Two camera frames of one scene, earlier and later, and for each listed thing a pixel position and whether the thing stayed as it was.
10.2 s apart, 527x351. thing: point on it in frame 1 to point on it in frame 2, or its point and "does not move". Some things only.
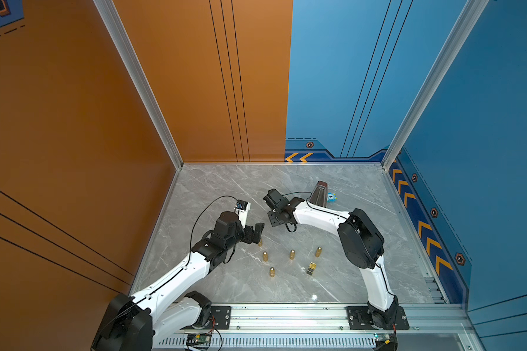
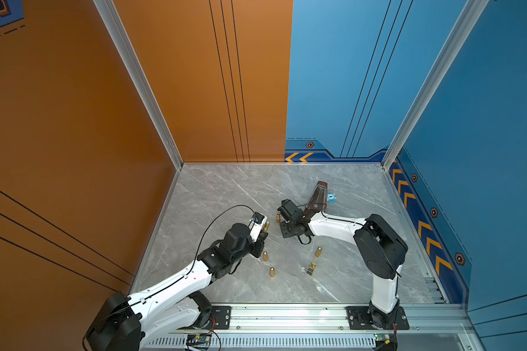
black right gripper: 271,221 to 284,233
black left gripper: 248,238 to 258,243
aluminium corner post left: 132,59 does not move
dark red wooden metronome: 319,194 does not move
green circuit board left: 198,338 does not move
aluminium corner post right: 471,12 does not move
